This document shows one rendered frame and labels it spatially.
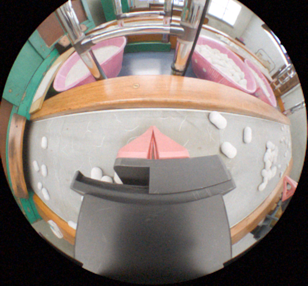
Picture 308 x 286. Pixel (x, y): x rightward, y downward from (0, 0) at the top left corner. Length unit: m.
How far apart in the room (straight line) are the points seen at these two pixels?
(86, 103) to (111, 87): 0.05
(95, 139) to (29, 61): 0.53
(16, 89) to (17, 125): 0.15
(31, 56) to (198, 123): 0.67
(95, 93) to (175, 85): 0.13
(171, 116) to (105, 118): 0.11
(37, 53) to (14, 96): 0.23
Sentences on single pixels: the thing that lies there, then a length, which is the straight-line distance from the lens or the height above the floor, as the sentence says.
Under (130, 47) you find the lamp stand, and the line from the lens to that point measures 0.42.
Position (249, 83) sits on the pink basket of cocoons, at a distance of 0.42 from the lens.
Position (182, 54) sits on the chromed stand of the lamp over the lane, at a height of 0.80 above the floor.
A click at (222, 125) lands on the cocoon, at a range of 0.17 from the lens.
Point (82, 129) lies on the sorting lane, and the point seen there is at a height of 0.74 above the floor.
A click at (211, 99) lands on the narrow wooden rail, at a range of 0.17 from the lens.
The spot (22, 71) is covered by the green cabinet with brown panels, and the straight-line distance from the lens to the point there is 0.57.
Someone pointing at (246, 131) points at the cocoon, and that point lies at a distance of 0.23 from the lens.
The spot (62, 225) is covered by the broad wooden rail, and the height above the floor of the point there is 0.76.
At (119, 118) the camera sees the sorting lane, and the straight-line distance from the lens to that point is 0.16.
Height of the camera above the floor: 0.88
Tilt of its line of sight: 77 degrees down
